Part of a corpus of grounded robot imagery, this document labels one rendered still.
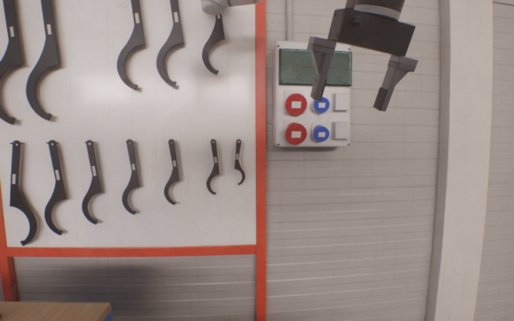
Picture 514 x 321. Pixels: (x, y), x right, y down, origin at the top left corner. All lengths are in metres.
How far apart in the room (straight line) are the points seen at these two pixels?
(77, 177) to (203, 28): 1.02
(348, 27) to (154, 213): 1.27
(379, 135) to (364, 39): 1.17
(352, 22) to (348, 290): 1.56
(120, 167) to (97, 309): 0.74
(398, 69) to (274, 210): 1.09
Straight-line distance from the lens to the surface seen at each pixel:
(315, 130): 1.25
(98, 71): 1.57
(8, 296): 2.04
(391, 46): 0.51
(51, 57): 1.66
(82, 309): 1.01
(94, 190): 1.51
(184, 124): 1.38
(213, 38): 1.41
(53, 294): 1.94
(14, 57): 1.77
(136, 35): 1.49
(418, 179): 1.78
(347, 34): 0.47
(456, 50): 1.90
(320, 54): 0.47
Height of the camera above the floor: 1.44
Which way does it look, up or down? 4 degrees down
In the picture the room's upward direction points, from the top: straight up
